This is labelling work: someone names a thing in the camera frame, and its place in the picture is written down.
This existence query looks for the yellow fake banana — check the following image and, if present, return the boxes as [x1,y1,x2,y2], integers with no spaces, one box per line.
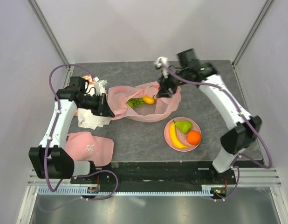
[169,121,189,149]

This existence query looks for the pink baseball cap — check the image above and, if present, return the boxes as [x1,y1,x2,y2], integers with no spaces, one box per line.
[65,132,114,167]

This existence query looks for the left aluminium frame post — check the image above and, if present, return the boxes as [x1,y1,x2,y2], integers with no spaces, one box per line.
[27,0,69,64]

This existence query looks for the white cloth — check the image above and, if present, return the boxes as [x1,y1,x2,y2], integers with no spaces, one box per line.
[76,84,111,130]

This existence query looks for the floral orange cloth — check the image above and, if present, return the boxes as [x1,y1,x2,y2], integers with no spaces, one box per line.
[83,74,93,85]

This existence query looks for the aluminium frame post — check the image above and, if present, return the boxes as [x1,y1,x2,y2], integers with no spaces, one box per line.
[232,0,275,68]
[27,0,69,64]

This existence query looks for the green fake grapes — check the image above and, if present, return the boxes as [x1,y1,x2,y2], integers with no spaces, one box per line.
[126,98,144,108]

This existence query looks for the grey cable duct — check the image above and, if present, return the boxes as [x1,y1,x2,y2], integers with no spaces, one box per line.
[37,186,213,197]

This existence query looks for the fake orange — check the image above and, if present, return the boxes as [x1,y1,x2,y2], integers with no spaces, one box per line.
[186,130,201,145]

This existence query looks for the pink plate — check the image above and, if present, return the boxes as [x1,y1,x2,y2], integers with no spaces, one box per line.
[164,117,202,152]

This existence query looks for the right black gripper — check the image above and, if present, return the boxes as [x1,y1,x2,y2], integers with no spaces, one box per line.
[157,67,188,98]

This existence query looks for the pink plastic bag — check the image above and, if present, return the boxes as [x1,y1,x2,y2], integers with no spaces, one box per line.
[107,81,181,123]

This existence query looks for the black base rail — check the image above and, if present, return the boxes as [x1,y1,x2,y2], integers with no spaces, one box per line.
[70,161,238,187]

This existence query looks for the green fake pear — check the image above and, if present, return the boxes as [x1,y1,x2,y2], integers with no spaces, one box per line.
[175,120,192,134]

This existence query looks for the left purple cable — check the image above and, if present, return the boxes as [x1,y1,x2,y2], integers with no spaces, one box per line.
[38,64,119,212]

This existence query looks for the yellow fake mango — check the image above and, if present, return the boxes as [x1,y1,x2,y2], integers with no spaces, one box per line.
[142,96,155,105]

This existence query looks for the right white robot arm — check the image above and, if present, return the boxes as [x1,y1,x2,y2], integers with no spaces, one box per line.
[154,49,262,184]

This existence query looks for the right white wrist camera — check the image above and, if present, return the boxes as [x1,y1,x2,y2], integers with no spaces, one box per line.
[154,56,169,78]

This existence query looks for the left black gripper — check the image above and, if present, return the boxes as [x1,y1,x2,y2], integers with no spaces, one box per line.
[79,93,114,118]

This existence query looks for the right aluminium frame post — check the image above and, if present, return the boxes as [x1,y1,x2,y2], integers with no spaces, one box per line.
[232,0,275,68]

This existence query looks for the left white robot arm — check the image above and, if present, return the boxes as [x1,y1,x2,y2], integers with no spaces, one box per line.
[28,77,115,183]

